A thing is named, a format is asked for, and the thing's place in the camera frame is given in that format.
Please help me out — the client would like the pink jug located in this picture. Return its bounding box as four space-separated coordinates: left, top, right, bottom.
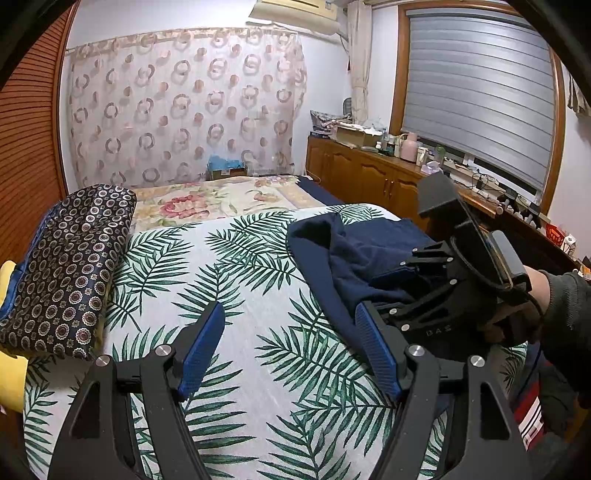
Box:
399 131 420 162

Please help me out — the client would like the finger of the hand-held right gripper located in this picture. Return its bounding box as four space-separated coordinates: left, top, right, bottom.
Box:
369 244 460 289
369 281 467 340

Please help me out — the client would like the dark medallion patterned quilt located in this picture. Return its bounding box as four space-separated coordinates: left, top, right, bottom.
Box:
0 184 138 361

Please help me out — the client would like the white air conditioner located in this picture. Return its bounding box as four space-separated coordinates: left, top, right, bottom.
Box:
247 0 342 34

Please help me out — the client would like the navy printed t-shirt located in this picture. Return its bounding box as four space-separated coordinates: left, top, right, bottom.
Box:
286 213 451 411

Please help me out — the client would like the beige hanging cloth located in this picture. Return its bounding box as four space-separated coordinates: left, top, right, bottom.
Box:
567 74 591 114

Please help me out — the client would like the wooden louvered door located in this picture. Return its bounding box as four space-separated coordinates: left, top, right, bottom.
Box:
0 4 81 268

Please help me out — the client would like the blue box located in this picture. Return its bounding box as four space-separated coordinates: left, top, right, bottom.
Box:
206 154 247 181

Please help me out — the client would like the yellow cloth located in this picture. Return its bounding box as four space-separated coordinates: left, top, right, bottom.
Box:
0 260 29 412

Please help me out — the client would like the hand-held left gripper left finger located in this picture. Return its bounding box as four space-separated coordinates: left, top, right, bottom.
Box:
48 301 226 480

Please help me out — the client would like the palm leaf bed sheet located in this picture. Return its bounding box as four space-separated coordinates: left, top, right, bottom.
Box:
23 203 529 480

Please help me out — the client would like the beige side curtain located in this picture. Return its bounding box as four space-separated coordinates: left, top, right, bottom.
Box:
346 0 376 125

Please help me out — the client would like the navy bed sheet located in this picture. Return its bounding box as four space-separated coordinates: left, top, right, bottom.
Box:
295 174 345 208

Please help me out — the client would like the ring patterned sheer curtain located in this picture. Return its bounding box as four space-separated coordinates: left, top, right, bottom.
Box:
65 25 309 188

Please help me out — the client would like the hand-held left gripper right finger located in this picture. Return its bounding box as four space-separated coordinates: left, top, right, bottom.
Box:
355 301 536 480

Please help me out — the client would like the person's right hand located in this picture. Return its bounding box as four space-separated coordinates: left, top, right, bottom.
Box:
478 269 555 347

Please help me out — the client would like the cardboard box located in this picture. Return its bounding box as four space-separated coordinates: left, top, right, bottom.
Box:
333 124 384 147

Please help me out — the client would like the wooden cabinet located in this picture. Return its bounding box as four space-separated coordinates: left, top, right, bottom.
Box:
305 134 587 273

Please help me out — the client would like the grey window blind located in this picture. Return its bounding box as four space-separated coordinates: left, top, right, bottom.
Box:
401 7 557 197

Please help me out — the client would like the patterned bag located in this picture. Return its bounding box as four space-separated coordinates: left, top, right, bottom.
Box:
309 110 354 137

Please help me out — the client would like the floral bed sheet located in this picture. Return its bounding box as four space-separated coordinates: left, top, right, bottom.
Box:
131 175 319 232

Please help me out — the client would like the black cable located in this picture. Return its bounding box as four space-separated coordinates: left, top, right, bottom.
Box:
448 235 546 402

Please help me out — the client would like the red and white bag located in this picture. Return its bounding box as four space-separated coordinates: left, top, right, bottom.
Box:
515 394 548 446

